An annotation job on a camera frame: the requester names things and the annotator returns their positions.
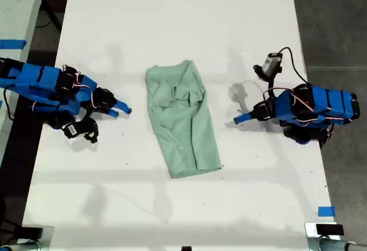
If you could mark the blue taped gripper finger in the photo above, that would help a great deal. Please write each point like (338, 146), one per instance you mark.
(244, 115)
(112, 112)
(123, 107)
(244, 120)

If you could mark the pale green T-shirt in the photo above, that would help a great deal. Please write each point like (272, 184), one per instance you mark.
(183, 125)

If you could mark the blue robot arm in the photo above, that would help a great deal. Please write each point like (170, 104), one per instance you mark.
(43, 83)
(321, 105)

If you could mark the long blue tape strip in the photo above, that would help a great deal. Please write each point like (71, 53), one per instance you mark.
(12, 44)

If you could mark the short blue tape strip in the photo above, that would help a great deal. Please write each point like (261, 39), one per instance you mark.
(326, 211)

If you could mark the white side table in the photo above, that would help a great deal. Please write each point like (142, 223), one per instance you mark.
(17, 7)

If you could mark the small black box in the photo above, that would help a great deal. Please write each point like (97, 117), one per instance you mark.
(329, 229)
(31, 233)

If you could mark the grey metal pipe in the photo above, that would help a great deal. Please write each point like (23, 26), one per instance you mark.
(341, 246)

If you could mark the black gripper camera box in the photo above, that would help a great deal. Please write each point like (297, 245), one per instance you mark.
(271, 63)
(73, 130)

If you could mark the shiny metal bracket plate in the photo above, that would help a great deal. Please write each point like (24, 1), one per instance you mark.
(310, 238)

